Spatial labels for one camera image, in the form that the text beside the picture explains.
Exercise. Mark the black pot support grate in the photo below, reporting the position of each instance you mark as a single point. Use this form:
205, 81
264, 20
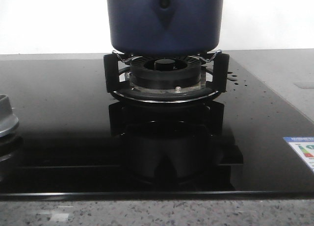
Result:
214, 71

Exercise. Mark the black glass gas hob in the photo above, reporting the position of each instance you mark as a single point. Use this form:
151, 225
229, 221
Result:
76, 142

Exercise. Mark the energy rating label sticker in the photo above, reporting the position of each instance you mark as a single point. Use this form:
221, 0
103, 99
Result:
304, 147

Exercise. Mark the blue cooking pot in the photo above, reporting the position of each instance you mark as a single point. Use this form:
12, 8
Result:
164, 27

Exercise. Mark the silver stove control knob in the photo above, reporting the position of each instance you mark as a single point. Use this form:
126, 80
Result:
8, 120

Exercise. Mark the black round gas burner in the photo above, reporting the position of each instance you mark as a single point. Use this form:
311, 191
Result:
165, 73

